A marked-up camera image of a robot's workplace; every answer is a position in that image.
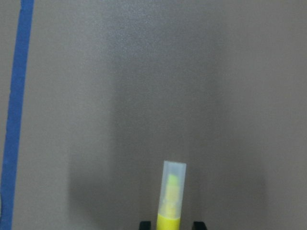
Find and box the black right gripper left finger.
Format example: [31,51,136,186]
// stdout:
[139,221,151,230]

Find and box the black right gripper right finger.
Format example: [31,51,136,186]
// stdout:
[193,221,207,230]

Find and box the yellow highlighter pen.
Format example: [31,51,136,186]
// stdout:
[156,161,187,230]

